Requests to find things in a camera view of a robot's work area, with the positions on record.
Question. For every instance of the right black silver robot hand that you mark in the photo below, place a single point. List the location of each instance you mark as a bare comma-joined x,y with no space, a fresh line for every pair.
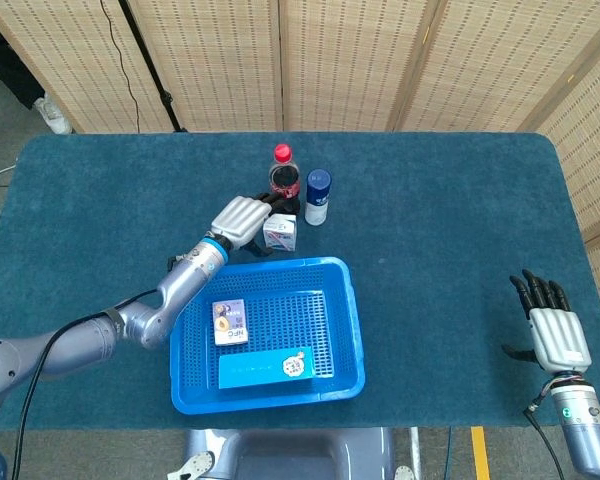
560,340

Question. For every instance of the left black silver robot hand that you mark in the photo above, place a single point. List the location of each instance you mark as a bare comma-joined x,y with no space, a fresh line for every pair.
240,217

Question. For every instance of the white red milk carton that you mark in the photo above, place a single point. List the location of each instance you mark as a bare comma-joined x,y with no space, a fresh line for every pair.
280,235

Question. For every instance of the white bottle with navy cap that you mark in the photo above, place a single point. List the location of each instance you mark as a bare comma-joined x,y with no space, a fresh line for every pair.
317,200

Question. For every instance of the purple white milk carton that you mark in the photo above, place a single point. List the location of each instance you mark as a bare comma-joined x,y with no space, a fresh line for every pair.
229,322

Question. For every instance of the blue cookie box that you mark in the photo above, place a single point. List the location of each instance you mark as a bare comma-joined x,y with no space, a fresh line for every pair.
255,371

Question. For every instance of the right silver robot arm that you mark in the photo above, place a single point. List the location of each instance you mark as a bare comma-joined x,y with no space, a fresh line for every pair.
585,430

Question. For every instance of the cola bottle with red cap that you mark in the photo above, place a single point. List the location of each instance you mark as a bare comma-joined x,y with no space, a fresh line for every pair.
285,175

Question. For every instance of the blue plastic mesh basket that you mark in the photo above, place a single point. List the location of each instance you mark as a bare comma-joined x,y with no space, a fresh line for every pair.
290,320

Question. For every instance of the yellow floor tape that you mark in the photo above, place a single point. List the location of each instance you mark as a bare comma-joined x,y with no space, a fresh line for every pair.
480,455

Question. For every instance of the teal table cloth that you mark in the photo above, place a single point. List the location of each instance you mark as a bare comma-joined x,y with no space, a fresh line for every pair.
455,225

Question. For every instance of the black stand pole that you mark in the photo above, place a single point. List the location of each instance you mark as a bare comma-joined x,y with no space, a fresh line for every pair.
155,75

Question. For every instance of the white sneaker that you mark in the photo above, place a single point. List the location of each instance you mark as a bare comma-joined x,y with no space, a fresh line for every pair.
52,116

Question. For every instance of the grey robot torso base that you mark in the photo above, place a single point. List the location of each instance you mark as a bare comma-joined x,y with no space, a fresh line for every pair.
290,457

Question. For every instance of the black trouser leg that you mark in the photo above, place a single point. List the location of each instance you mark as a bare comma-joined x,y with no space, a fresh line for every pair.
5,65

